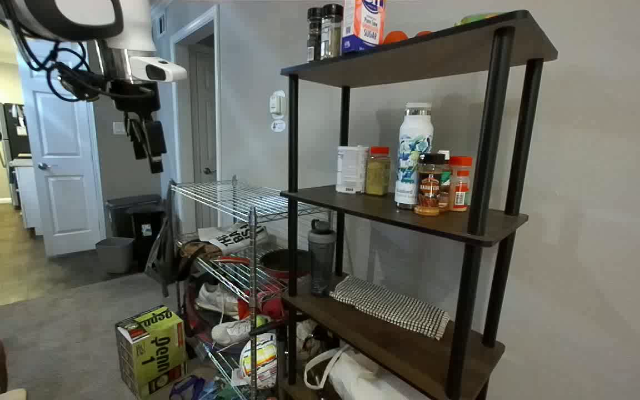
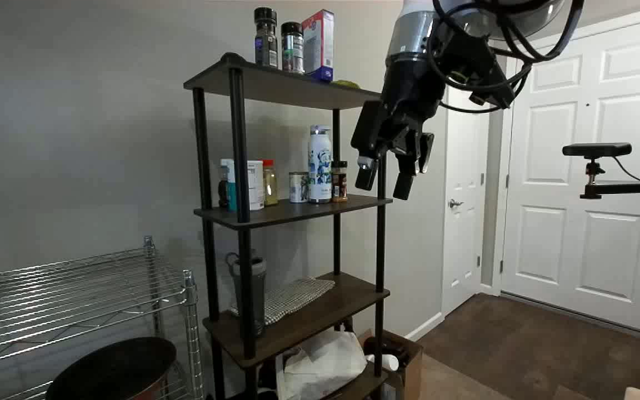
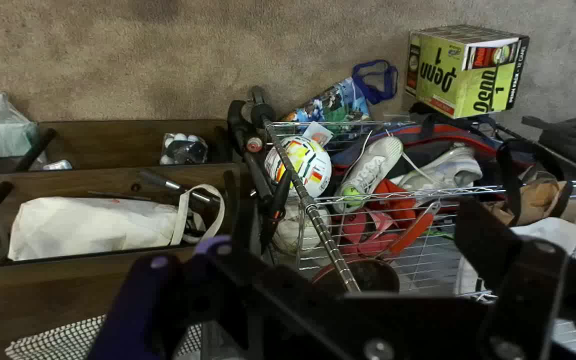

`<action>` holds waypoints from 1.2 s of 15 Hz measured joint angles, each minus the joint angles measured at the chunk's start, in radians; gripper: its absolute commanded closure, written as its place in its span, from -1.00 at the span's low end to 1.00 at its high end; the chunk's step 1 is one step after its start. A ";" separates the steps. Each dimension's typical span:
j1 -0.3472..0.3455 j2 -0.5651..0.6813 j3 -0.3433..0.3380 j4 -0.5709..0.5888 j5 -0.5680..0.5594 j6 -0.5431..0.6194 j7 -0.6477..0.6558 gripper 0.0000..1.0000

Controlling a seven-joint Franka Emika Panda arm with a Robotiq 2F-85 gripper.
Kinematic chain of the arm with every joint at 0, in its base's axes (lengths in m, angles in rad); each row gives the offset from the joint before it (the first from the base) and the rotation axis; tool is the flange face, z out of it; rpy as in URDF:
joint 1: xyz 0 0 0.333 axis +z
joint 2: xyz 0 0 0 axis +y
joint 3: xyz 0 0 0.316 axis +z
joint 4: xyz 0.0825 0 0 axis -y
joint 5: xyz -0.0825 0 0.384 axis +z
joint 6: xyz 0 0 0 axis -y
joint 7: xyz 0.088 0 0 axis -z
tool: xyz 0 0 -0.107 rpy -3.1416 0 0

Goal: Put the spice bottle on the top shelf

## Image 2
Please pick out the small white capped jar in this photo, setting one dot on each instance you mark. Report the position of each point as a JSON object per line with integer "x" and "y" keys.
{"x": 298, "y": 189}

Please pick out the tall dark spice grinder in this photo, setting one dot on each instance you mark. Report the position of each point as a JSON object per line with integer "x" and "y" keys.
{"x": 265, "y": 40}

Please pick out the beige patterned cloth mat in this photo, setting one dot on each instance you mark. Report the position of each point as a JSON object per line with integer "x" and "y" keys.
{"x": 295, "y": 297}

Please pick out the short dark spice jar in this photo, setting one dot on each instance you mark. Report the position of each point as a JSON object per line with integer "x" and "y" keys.
{"x": 292, "y": 49}

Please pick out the black frame wooden shelf unit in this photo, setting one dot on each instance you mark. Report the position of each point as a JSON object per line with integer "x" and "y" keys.
{"x": 240, "y": 134}

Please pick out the white roll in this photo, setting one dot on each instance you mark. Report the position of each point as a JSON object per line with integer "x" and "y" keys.
{"x": 384, "y": 362}

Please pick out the brown cardboard box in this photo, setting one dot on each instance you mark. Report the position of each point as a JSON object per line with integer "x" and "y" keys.
{"x": 412, "y": 369}

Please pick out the white canister teal label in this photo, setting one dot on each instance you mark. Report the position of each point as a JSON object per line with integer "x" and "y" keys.
{"x": 254, "y": 185}

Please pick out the brown spice jar black lid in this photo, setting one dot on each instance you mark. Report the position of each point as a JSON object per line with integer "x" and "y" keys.
{"x": 340, "y": 185}

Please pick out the white fabric bag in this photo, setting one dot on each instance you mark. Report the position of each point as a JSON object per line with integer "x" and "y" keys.
{"x": 320, "y": 367}

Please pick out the white blue patterned water bottle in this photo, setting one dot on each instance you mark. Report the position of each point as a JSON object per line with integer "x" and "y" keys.
{"x": 320, "y": 167}

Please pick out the black stereo camera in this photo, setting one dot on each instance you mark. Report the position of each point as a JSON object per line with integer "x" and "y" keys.
{"x": 596, "y": 149}

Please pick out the yellow spice bottle red cap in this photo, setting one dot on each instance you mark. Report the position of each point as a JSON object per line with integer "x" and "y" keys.
{"x": 270, "y": 185}

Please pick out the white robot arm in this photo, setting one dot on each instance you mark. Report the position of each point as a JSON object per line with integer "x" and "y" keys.
{"x": 412, "y": 33}

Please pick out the dark grey tumbler bottle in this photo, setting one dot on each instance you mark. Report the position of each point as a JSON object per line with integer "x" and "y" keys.
{"x": 257, "y": 297}

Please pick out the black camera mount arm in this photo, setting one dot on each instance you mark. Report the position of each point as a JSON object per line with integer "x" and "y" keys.
{"x": 623, "y": 189}

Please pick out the narrow white door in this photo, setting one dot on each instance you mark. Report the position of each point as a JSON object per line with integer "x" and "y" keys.
{"x": 466, "y": 251}

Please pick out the red white blue carton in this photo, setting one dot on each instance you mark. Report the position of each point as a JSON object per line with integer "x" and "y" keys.
{"x": 318, "y": 45}

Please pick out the white six panel door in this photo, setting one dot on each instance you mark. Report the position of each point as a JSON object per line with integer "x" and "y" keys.
{"x": 617, "y": 258}

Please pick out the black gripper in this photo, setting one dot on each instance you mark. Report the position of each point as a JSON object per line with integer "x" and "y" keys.
{"x": 402, "y": 111}

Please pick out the black round pot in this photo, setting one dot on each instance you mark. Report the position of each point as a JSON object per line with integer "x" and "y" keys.
{"x": 113, "y": 369}

